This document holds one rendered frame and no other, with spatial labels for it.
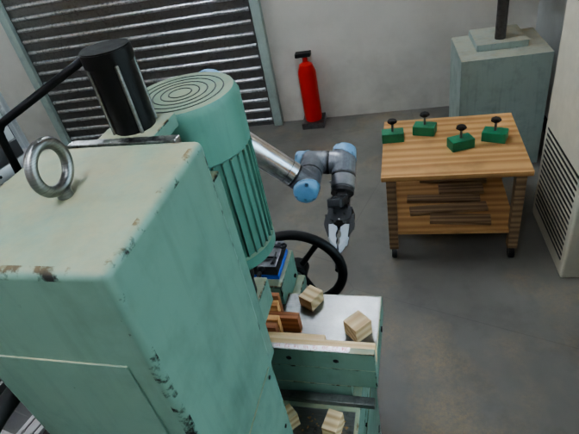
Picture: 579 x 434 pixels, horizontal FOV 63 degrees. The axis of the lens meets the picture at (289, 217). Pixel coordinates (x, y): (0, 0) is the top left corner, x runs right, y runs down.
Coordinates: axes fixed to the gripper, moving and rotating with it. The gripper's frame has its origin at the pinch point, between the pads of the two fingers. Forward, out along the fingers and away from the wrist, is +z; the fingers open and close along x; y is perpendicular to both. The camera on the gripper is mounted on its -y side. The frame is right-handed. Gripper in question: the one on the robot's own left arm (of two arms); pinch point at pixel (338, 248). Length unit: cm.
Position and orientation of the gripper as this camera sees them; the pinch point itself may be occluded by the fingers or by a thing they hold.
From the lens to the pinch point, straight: 139.5
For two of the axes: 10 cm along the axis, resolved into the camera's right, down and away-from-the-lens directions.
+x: -9.6, 0.1, 2.7
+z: -0.9, 9.3, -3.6
